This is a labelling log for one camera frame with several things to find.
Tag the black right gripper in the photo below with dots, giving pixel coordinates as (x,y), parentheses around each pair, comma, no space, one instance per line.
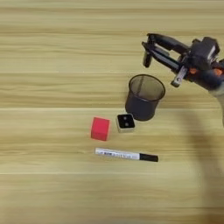
(204,75)

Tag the black mesh pen cup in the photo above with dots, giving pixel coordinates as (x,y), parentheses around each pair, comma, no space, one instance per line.
(143,108)

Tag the white marker black cap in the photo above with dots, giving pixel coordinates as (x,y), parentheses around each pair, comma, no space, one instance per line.
(116,153)

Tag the small black box white label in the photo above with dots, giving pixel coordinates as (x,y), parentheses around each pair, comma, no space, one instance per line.
(205,52)

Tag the small black white cube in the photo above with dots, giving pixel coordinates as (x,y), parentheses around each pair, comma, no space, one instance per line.
(125,122)

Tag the red cube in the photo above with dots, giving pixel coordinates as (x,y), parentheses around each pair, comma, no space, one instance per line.
(100,129)

